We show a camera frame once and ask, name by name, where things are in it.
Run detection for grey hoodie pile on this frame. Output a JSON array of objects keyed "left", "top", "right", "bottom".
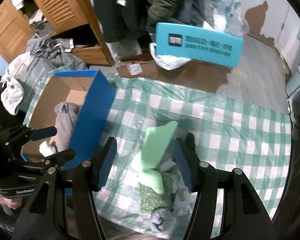
[{"left": 26, "top": 34, "right": 87, "bottom": 70}]

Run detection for small labelled cardboard box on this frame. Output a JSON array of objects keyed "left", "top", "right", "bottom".
[{"left": 116, "top": 53, "right": 159, "bottom": 80}]

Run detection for grey paper shopping bag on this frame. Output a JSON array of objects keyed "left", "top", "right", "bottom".
[{"left": 14, "top": 57, "right": 57, "bottom": 113}]

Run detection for grey white long sock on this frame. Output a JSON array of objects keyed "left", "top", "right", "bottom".
[{"left": 54, "top": 102, "right": 81, "bottom": 152}]

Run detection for light green cloth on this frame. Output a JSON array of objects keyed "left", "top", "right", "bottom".
[{"left": 132, "top": 121, "right": 178, "bottom": 194}]

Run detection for person's left hand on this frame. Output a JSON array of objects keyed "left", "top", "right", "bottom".
[{"left": 0, "top": 194, "right": 23, "bottom": 210}]

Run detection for hanging dark jackets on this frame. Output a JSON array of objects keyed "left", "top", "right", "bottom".
[{"left": 93, "top": 0, "right": 205, "bottom": 43}]

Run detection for teal printed box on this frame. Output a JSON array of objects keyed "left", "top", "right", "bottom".
[{"left": 155, "top": 23, "right": 244, "bottom": 69}]

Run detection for green patterned cloth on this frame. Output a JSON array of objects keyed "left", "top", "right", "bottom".
[{"left": 139, "top": 173, "right": 173, "bottom": 213}]

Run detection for blue white plastic bag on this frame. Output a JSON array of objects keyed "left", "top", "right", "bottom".
[{"left": 204, "top": 0, "right": 249, "bottom": 37}]

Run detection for white fluffy garment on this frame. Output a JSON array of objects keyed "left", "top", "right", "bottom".
[{"left": 0, "top": 51, "right": 33, "bottom": 115}]

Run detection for wooden louvered wardrobe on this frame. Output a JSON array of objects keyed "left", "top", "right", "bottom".
[{"left": 0, "top": 0, "right": 115, "bottom": 66}]

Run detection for blue cardboard box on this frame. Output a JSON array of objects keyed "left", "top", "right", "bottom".
[{"left": 24, "top": 69, "right": 115, "bottom": 170}]

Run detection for brown cardboard box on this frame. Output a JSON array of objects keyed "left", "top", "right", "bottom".
[{"left": 157, "top": 61, "right": 232, "bottom": 94}]

